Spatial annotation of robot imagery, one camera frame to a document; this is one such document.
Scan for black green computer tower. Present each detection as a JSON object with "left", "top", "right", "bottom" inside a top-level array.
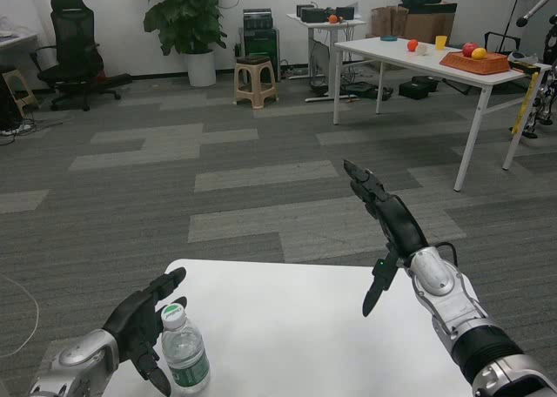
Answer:
[{"left": 238, "top": 27, "right": 282, "bottom": 84}]

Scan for small beige step stool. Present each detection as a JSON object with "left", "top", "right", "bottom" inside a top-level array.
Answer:
[{"left": 1, "top": 69, "right": 39, "bottom": 113}]

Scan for white office desk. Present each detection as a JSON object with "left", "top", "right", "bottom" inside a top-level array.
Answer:
[{"left": 0, "top": 29, "right": 39, "bottom": 67}]

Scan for black stereo unit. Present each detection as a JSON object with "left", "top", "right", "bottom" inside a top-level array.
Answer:
[{"left": 242, "top": 8, "right": 275, "bottom": 30}]

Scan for brown cardboard box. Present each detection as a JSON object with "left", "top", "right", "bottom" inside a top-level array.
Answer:
[{"left": 402, "top": 3, "right": 458, "bottom": 45}]

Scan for silver black humanoid robot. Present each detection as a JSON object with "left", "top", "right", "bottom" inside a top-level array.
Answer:
[{"left": 511, "top": 16, "right": 557, "bottom": 139}]

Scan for yellow hanging tape strip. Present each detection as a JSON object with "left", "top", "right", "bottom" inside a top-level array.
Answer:
[{"left": 512, "top": 70, "right": 541, "bottom": 135}]

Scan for white power strip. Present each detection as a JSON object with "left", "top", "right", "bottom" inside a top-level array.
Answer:
[{"left": 0, "top": 122, "right": 34, "bottom": 137}]

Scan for clear water bottle green label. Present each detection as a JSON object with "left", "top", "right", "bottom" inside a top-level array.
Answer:
[{"left": 159, "top": 303, "right": 211, "bottom": 394}]

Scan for white standing desk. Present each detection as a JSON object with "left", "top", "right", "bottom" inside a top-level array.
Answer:
[{"left": 285, "top": 12, "right": 367, "bottom": 103}]

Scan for flat black floor bag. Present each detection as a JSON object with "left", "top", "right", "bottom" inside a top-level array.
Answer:
[{"left": 341, "top": 82, "right": 395, "bottom": 102}]

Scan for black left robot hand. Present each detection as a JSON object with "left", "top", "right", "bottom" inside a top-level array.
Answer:
[{"left": 102, "top": 266, "right": 189, "bottom": 397}]

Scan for beige plastic stool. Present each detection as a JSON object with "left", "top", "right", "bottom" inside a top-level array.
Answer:
[{"left": 233, "top": 55, "right": 279, "bottom": 110}]

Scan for large black speaker box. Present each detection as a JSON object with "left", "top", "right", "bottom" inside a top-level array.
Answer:
[{"left": 300, "top": 8, "right": 331, "bottom": 24}]

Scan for brown paper bags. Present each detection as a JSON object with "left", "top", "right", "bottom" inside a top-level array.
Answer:
[{"left": 370, "top": 5, "right": 410, "bottom": 39}]

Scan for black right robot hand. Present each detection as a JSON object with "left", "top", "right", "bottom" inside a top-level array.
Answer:
[{"left": 342, "top": 159, "right": 431, "bottom": 318}]

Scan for white blue device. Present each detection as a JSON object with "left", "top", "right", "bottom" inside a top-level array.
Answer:
[{"left": 508, "top": 50, "right": 539, "bottom": 65}]

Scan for black hard case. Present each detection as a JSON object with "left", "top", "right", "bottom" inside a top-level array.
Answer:
[{"left": 398, "top": 76, "right": 441, "bottom": 100}]

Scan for green plant in white pot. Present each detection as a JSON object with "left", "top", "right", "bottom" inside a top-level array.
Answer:
[{"left": 136, "top": 0, "right": 228, "bottom": 88}]

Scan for black floor box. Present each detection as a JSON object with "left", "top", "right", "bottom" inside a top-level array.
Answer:
[{"left": 0, "top": 65, "right": 23, "bottom": 131}]

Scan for orange woven basket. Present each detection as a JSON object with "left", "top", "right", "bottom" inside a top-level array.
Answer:
[{"left": 439, "top": 50, "right": 511, "bottom": 75}]

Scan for black mesh office chair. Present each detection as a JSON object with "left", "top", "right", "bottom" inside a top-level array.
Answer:
[{"left": 29, "top": 0, "right": 134, "bottom": 112}]

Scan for long white table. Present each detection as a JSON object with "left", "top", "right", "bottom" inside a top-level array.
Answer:
[{"left": 332, "top": 37, "right": 552, "bottom": 192}]

